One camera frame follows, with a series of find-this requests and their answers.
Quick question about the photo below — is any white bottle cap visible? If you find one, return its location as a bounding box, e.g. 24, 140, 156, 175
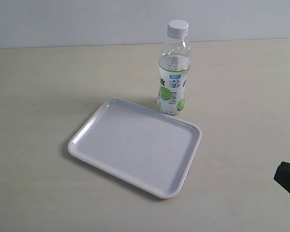
167, 19, 189, 37

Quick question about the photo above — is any clear plastic lime drink bottle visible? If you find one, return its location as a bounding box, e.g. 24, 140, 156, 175
156, 31, 192, 116

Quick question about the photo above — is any white rectangular plastic tray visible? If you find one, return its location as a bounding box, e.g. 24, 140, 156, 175
67, 98, 202, 199

